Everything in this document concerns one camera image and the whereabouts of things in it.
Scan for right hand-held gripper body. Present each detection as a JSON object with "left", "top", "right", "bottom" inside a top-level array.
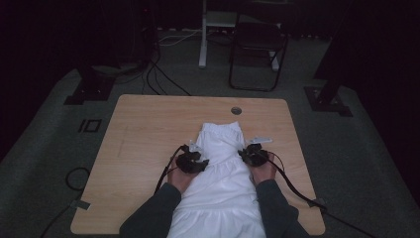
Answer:
[{"left": 246, "top": 136, "right": 274, "bottom": 168}]

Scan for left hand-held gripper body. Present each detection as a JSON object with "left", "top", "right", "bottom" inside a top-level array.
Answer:
[{"left": 175, "top": 140, "right": 204, "bottom": 175}]

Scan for white skirt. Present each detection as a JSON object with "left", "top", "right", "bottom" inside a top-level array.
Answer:
[{"left": 166, "top": 121, "right": 267, "bottom": 238}]

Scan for person's left hand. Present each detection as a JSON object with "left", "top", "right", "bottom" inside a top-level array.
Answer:
[{"left": 166, "top": 165, "right": 196, "bottom": 194}]

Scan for person's right hand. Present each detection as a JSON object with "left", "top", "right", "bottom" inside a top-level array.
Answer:
[{"left": 250, "top": 160, "right": 278, "bottom": 186}]

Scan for grey tape piece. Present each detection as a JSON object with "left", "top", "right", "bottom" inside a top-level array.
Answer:
[
  {"left": 70, "top": 198, "right": 91, "bottom": 211},
  {"left": 308, "top": 197, "right": 328, "bottom": 209}
]

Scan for black stand with base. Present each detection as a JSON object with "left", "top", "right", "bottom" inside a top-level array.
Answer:
[
  {"left": 63, "top": 0, "right": 159, "bottom": 106},
  {"left": 303, "top": 19, "right": 354, "bottom": 117}
]

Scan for black folding chair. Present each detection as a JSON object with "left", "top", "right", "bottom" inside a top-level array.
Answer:
[{"left": 228, "top": 13, "right": 290, "bottom": 93}]

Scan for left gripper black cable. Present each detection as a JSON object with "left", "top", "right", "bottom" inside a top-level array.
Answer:
[{"left": 154, "top": 144, "right": 186, "bottom": 194}]

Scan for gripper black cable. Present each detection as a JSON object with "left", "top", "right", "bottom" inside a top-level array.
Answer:
[
  {"left": 154, "top": 144, "right": 186, "bottom": 194},
  {"left": 261, "top": 148, "right": 377, "bottom": 238}
]

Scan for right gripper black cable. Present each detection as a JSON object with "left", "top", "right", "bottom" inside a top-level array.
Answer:
[{"left": 261, "top": 148, "right": 377, "bottom": 238}]

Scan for black floor cables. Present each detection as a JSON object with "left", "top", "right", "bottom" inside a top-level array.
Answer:
[{"left": 142, "top": 49, "right": 192, "bottom": 97}]

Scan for white desk frame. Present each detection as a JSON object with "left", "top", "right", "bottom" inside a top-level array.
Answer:
[{"left": 198, "top": 0, "right": 281, "bottom": 72}]

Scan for black looped floor cable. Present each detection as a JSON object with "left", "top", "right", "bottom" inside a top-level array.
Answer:
[{"left": 39, "top": 167, "right": 91, "bottom": 238}]

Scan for white floor cable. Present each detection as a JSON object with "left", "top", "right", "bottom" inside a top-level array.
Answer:
[{"left": 157, "top": 29, "right": 203, "bottom": 47}]

